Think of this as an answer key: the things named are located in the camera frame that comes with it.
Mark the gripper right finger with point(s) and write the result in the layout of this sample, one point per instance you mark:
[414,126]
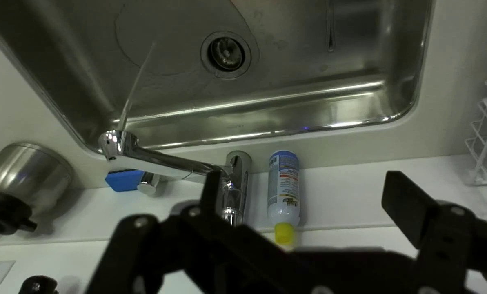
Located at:
[443,232]

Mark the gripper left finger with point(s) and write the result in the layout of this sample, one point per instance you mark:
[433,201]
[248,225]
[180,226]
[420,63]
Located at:
[145,253]

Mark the chrome tap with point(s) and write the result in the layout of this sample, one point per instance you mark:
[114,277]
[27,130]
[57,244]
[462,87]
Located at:
[153,161]

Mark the small chrome sink fitting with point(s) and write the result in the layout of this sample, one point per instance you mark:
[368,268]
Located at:
[148,184]

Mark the blue sponge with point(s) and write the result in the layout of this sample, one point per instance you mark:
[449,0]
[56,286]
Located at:
[123,179]

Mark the black round knob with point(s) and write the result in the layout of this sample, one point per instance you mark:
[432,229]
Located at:
[37,286]

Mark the stainless steel kettle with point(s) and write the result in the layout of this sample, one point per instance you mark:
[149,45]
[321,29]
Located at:
[23,175]

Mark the white bottle with yellow cap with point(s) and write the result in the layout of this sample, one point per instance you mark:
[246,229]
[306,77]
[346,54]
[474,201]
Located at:
[283,192]

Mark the stainless steel sink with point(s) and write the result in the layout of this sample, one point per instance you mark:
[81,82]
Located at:
[267,81]

